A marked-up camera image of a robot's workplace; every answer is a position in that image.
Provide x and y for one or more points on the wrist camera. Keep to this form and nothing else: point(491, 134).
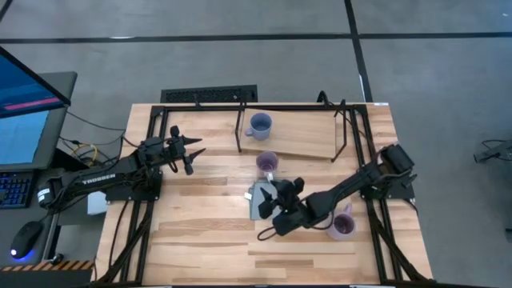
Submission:
point(288, 224)
point(151, 146)

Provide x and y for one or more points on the orange black hazard strip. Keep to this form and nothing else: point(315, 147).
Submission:
point(44, 265)

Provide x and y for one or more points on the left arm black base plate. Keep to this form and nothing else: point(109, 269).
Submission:
point(120, 194)

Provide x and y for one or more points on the small white box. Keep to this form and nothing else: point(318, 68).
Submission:
point(97, 204)

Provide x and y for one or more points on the black table frame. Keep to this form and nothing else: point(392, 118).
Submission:
point(180, 108)

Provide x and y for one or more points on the blue-grey mug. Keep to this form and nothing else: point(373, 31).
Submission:
point(260, 126)

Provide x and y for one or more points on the wooden shelf black metal frame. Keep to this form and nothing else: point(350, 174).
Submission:
point(296, 132)

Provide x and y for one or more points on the backlit black keyboard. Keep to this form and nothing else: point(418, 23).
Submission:
point(16, 190)

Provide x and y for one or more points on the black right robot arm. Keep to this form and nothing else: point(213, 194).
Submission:
point(344, 188)

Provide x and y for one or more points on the black computer mouse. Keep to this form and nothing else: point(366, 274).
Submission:
point(26, 238)

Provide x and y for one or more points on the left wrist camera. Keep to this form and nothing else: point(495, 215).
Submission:
point(151, 146)

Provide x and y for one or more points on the grey folded towel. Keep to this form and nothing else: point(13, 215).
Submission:
point(256, 208)

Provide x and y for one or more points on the tilted computer monitor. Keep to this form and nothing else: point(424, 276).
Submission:
point(28, 88)

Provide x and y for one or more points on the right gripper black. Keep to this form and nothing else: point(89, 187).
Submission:
point(290, 196)

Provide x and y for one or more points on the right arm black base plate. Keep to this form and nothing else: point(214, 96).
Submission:
point(394, 194)

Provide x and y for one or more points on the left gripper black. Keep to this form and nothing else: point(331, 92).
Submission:
point(176, 150)

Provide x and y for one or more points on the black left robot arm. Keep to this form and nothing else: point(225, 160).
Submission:
point(100, 178)

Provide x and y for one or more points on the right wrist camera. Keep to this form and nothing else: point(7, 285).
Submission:
point(288, 224)

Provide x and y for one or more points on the black perforated floor grille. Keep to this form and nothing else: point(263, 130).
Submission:
point(208, 94)

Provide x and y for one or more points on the purple ribbed cup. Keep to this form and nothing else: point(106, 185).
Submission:
point(267, 162)

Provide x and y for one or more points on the upright computer monitor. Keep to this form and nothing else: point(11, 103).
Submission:
point(24, 136)

